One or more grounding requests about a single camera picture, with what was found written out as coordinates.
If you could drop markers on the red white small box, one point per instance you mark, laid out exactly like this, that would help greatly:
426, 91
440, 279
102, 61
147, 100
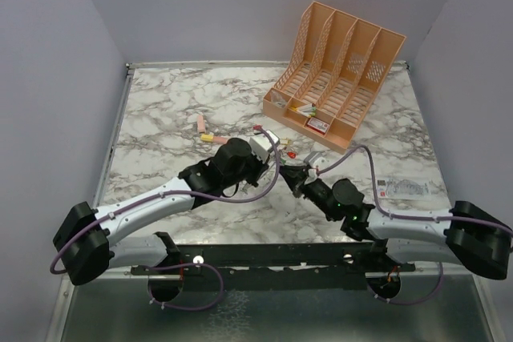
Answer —
317, 125

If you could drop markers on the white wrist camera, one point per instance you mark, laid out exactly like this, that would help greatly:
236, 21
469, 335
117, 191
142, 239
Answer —
315, 162
261, 145

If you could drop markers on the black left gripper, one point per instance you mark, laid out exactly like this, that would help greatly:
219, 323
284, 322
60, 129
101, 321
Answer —
260, 167

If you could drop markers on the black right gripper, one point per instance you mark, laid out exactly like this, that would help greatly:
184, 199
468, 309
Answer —
295, 175

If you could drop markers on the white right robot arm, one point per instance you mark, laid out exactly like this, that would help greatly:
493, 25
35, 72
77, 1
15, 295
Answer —
464, 235

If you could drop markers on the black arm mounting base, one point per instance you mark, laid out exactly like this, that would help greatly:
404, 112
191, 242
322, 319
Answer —
291, 266

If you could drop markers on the coloured markers in organizer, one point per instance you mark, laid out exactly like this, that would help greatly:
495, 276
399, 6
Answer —
308, 110

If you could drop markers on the peach plastic file organizer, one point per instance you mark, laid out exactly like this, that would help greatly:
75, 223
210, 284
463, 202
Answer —
339, 63

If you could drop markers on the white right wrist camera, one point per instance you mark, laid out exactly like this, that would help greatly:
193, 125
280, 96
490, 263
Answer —
315, 162

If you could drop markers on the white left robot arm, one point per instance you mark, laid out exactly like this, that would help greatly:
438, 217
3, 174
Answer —
93, 240

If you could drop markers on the yellow capped pink tube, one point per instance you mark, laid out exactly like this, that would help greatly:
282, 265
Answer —
213, 139

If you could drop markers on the white paper label card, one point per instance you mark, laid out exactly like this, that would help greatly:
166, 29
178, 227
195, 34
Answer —
403, 188

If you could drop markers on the pink eraser stick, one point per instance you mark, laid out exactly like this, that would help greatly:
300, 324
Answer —
201, 126

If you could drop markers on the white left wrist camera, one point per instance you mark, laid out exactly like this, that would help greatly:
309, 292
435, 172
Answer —
261, 145

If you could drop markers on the clear plastic bag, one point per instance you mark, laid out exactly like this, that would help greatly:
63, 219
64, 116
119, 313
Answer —
277, 99

